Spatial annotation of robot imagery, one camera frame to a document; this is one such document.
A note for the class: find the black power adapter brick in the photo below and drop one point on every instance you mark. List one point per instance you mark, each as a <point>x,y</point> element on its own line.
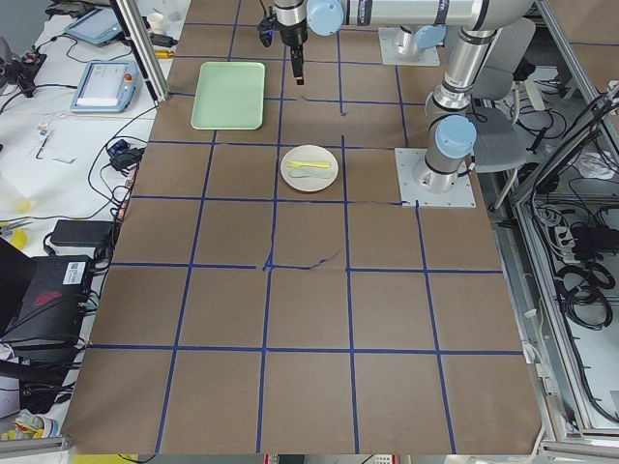
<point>80,233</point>

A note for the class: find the yellow plastic fork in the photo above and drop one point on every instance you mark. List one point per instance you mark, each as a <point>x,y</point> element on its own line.
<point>312,164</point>

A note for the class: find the near blue teach pendant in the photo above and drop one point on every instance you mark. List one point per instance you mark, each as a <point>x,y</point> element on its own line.
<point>106,86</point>

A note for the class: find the light green plastic tray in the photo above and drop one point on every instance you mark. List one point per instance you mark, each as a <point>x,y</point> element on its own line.
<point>229,96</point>

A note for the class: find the blue teach pendant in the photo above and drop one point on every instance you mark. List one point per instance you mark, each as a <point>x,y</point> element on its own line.
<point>98,27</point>
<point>106,86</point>

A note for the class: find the black computer box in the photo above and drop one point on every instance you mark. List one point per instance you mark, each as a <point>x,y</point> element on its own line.
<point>42,301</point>

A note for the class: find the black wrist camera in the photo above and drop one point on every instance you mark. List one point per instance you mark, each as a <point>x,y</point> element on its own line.
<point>266,29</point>

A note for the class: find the white paper cup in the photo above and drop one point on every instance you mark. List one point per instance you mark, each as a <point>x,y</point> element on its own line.
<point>157,23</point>

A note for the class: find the pale green plastic spoon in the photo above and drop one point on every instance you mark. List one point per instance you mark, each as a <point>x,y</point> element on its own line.
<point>303,173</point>

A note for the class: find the white round plate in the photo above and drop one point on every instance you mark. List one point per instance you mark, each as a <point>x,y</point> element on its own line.
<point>309,153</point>

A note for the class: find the aluminium frame post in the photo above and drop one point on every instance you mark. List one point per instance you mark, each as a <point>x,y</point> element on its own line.
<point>132,24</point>

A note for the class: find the far blue teach pendant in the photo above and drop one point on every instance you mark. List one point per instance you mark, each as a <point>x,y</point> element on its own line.
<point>98,27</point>

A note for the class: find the grey office chair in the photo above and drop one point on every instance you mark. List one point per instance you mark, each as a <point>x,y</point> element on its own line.
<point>498,147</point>

